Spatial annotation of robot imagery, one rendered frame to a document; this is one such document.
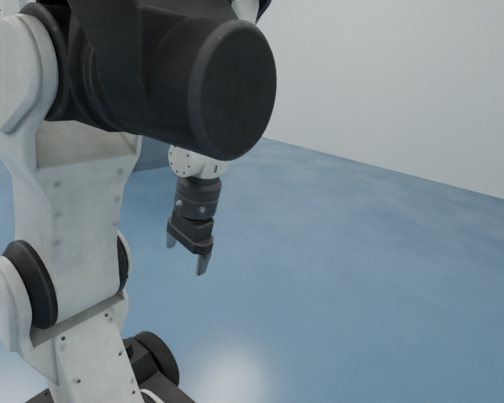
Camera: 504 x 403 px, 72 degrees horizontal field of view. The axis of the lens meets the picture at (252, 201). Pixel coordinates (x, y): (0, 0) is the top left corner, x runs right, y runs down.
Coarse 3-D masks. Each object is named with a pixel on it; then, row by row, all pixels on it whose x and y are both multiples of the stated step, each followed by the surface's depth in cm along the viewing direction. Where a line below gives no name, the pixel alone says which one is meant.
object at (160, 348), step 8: (136, 336) 101; (144, 336) 100; (152, 336) 100; (144, 344) 97; (152, 344) 97; (160, 344) 98; (152, 352) 96; (160, 352) 96; (168, 352) 98; (160, 360) 95; (168, 360) 96; (160, 368) 95; (168, 368) 96; (176, 368) 98; (168, 376) 95; (176, 376) 97; (176, 384) 98
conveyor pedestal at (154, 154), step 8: (144, 136) 287; (144, 144) 289; (152, 144) 295; (160, 144) 301; (168, 144) 308; (144, 152) 292; (152, 152) 298; (160, 152) 304; (168, 152) 310; (144, 160) 295; (152, 160) 301; (160, 160) 307; (168, 160) 313; (136, 168) 291; (144, 168) 297; (152, 168) 303
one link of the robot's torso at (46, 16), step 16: (48, 16) 31; (64, 16) 32; (48, 32) 31; (64, 32) 31; (80, 32) 31; (64, 48) 31; (80, 48) 31; (64, 64) 31; (80, 64) 31; (64, 80) 32; (80, 80) 32; (64, 96) 32; (80, 96) 33; (48, 112) 35; (64, 112) 34; (80, 112) 34; (96, 112) 33; (112, 128) 36
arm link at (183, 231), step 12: (180, 204) 67; (192, 204) 66; (204, 204) 66; (216, 204) 69; (180, 216) 70; (192, 216) 67; (204, 216) 68; (168, 228) 74; (180, 228) 72; (192, 228) 69; (204, 228) 70; (180, 240) 72; (192, 240) 70; (204, 240) 71; (192, 252) 70; (204, 252) 71
